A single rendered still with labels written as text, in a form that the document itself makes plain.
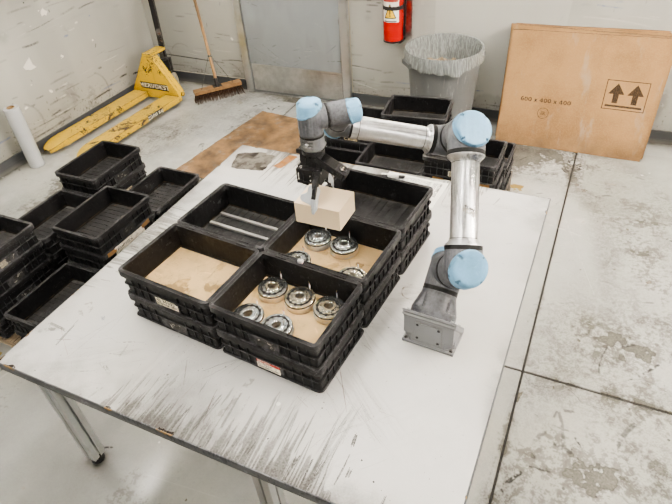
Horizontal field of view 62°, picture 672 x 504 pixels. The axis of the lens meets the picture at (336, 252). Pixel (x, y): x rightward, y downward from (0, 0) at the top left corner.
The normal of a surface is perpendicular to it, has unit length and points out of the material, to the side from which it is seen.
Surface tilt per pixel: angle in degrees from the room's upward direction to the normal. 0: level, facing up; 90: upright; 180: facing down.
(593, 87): 79
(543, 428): 0
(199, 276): 0
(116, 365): 0
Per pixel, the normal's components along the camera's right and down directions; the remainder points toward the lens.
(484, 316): -0.07, -0.77
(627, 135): -0.42, 0.35
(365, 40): -0.41, 0.60
